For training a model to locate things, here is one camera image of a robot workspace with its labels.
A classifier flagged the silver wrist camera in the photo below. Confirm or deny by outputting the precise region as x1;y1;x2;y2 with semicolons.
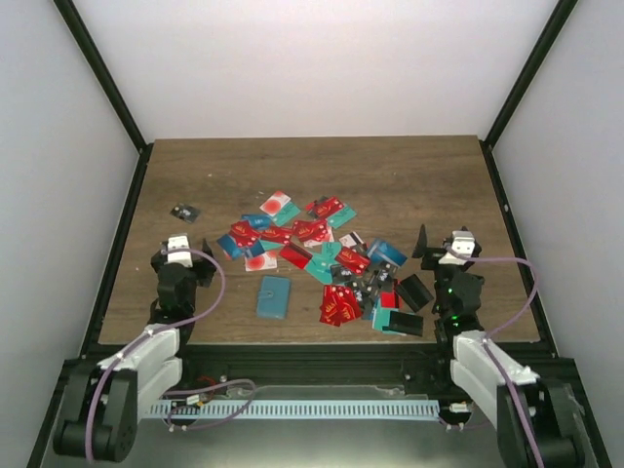
438;230;476;266
166;234;193;268

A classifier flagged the teal card with stripe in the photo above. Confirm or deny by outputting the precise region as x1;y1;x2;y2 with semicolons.
372;308;424;336

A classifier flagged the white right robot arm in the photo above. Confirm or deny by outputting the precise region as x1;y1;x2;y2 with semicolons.
412;228;586;467

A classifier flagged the large teal VIP card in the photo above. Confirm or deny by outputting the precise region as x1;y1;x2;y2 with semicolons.
304;242;342;285

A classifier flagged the red VIP card centre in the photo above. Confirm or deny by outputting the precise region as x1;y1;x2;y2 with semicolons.
319;285;363;327

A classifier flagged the white red circle card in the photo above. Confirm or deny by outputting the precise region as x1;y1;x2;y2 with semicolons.
245;252;278;272

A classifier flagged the glossy red card back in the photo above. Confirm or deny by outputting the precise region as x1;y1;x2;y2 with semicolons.
279;243;312;269

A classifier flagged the black aluminium frame rail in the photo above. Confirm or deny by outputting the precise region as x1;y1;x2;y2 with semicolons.
181;342;451;393

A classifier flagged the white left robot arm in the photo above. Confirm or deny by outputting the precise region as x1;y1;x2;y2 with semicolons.
53;234;222;462

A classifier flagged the red vip card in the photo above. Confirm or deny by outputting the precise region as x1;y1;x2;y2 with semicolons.
319;285;363;327
305;196;344;219

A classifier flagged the blue VIP card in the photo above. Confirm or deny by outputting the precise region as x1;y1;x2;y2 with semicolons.
367;238;408;267

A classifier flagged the blue leather card holder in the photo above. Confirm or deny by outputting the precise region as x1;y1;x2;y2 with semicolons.
255;276;292;320

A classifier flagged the small black card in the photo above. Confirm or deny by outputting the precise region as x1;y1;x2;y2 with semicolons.
170;203;201;224

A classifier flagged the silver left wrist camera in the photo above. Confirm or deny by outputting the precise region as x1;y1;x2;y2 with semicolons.
166;234;193;268

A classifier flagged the light blue slotted rail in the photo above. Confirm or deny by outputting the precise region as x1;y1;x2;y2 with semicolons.
143;400;440;422

